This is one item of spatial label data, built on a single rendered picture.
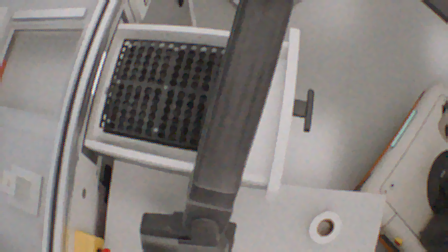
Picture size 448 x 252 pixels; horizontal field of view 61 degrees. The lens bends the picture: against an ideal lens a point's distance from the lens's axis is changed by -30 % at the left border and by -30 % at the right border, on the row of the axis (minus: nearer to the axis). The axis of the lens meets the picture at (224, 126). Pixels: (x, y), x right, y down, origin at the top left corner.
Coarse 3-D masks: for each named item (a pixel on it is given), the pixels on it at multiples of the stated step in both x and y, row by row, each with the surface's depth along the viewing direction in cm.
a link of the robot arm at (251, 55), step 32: (256, 0) 48; (288, 0) 48; (256, 32) 50; (224, 64) 53; (256, 64) 52; (224, 96) 55; (256, 96) 54; (224, 128) 57; (256, 128) 57; (224, 160) 59; (192, 192) 61; (224, 192) 60; (224, 224) 63
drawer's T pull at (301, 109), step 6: (312, 90) 84; (312, 96) 83; (294, 102) 83; (300, 102) 83; (306, 102) 83; (312, 102) 83; (294, 108) 83; (300, 108) 83; (306, 108) 83; (312, 108) 83; (294, 114) 83; (300, 114) 83; (306, 114) 83; (312, 114) 83; (306, 120) 82; (306, 126) 82; (306, 132) 82
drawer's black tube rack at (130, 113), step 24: (144, 48) 88; (168, 48) 88; (216, 48) 88; (120, 72) 87; (144, 72) 90; (168, 72) 87; (192, 72) 86; (216, 72) 86; (120, 96) 89; (144, 96) 86; (168, 96) 88; (192, 96) 88; (120, 120) 88; (144, 120) 84; (168, 120) 84; (192, 120) 84; (168, 144) 86; (192, 144) 86
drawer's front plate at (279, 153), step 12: (288, 48) 84; (288, 60) 83; (288, 72) 83; (288, 84) 82; (288, 96) 82; (288, 108) 81; (288, 120) 81; (288, 132) 80; (276, 144) 80; (276, 156) 79; (276, 168) 79; (276, 180) 78; (276, 192) 78
